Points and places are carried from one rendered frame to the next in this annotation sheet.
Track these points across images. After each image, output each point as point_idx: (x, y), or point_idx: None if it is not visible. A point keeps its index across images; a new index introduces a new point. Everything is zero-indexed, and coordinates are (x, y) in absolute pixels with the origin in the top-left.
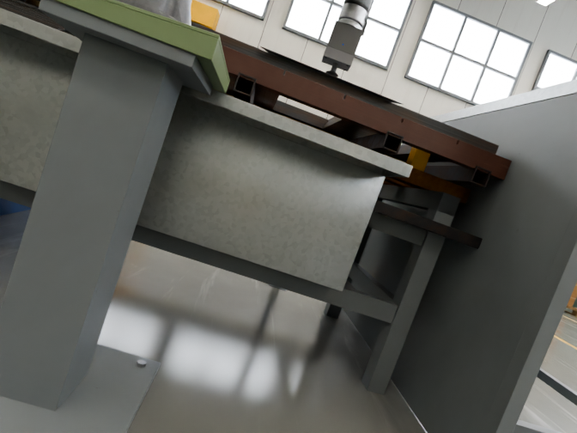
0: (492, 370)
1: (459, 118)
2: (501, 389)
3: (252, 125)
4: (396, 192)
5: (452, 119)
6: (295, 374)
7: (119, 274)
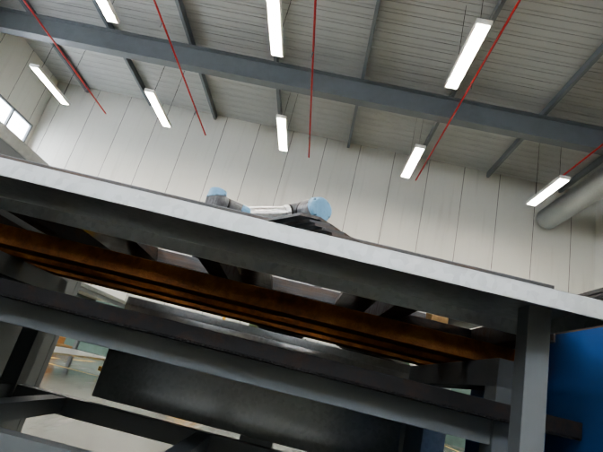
0: (31, 378)
1: (16, 150)
2: (36, 384)
3: (222, 326)
4: (7, 263)
5: (5, 140)
6: None
7: (239, 439)
